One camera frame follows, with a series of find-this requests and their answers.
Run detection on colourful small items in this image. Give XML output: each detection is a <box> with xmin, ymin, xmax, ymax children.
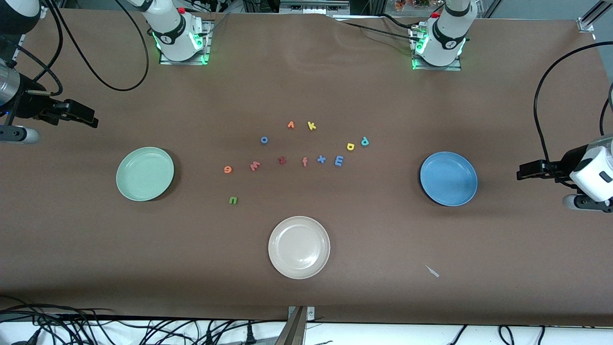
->
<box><xmin>394</xmin><ymin>0</ymin><xmax>434</xmax><ymax>11</ymax></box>

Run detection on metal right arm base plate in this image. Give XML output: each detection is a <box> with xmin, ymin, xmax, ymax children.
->
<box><xmin>159</xmin><ymin>19</ymin><xmax>212</xmax><ymax>65</ymax></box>

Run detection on grey metal box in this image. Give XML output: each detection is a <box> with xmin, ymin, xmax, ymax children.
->
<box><xmin>279</xmin><ymin>0</ymin><xmax>351</xmax><ymax>15</ymax></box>

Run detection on aluminium frame corner bracket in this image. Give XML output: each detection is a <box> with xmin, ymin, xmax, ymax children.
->
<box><xmin>577</xmin><ymin>0</ymin><xmax>613</xmax><ymax>33</ymax></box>

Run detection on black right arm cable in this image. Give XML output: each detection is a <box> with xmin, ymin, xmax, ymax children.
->
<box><xmin>0</xmin><ymin>0</ymin><xmax>150</xmax><ymax>96</ymax></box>

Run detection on beige plate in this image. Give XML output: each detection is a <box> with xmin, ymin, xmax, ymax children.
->
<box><xmin>268</xmin><ymin>216</ymin><xmax>331</xmax><ymax>280</ymax></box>

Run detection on green plate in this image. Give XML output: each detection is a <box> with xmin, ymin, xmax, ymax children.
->
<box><xmin>115</xmin><ymin>147</ymin><xmax>175</xmax><ymax>202</ymax></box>

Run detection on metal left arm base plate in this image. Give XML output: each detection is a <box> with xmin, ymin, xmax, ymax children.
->
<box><xmin>411</xmin><ymin>24</ymin><xmax>463</xmax><ymax>71</ymax></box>

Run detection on tangled black cable bundle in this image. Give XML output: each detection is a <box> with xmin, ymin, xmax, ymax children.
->
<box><xmin>0</xmin><ymin>295</ymin><xmax>288</xmax><ymax>345</ymax></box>

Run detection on aluminium frame strut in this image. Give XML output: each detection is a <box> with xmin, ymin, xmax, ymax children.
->
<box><xmin>275</xmin><ymin>306</ymin><xmax>317</xmax><ymax>345</ymax></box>

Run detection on brown table mat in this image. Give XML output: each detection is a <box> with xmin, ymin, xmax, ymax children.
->
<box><xmin>0</xmin><ymin>9</ymin><xmax>613</xmax><ymax>326</ymax></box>

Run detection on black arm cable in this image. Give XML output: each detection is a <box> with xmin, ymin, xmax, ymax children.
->
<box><xmin>533</xmin><ymin>42</ymin><xmax>613</xmax><ymax>188</ymax></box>
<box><xmin>0</xmin><ymin>0</ymin><xmax>150</xmax><ymax>96</ymax></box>

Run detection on black base cable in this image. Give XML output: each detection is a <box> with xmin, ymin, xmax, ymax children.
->
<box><xmin>330</xmin><ymin>13</ymin><xmax>427</xmax><ymax>44</ymax></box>

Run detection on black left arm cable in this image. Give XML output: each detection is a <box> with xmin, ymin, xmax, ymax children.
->
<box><xmin>533</xmin><ymin>42</ymin><xmax>613</xmax><ymax>188</ymax></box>

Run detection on blue plate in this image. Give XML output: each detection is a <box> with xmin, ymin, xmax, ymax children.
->
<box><xmin>420</xmin><ymin>151</ymin><xmax>478</xmax><ymax>207</ymax></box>

